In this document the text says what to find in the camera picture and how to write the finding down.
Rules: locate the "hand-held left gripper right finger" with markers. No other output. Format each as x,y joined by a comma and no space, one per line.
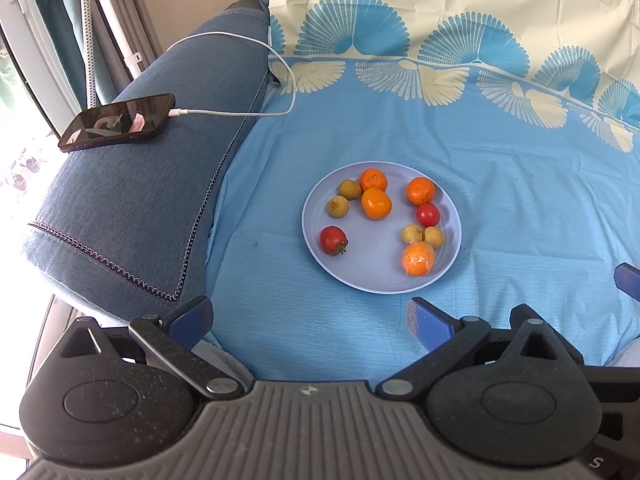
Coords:
430,322

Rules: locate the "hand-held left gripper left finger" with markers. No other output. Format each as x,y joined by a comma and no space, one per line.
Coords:
192,321

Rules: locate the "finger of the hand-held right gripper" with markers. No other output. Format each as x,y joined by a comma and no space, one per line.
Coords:
629,280

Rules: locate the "small mandarin orange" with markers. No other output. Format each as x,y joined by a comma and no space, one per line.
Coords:
376,205
418,260
420,191
372,179

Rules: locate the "yellow-brown longan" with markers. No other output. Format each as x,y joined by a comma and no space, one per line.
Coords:
434,237
349,189
338,206
411,234

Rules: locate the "light blue plate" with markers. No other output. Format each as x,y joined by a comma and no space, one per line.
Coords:
375,255

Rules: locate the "red cherry tomato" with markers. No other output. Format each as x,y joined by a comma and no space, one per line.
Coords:
333,240
427,215

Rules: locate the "light grey cloth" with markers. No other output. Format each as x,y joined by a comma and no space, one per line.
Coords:
627,355

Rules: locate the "blue sofa armrest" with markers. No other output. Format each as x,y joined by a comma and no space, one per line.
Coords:
150,200

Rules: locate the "blue fan-print bedsheet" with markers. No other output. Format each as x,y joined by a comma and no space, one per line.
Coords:
500,185

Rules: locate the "black smartphone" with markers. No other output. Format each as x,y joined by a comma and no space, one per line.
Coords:
115,122

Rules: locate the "white garment steamer stand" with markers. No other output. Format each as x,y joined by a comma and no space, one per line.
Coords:
120,30

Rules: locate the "curtain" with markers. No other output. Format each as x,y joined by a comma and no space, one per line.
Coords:
60,20

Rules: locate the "white window frame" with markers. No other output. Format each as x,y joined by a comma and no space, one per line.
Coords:
30,60

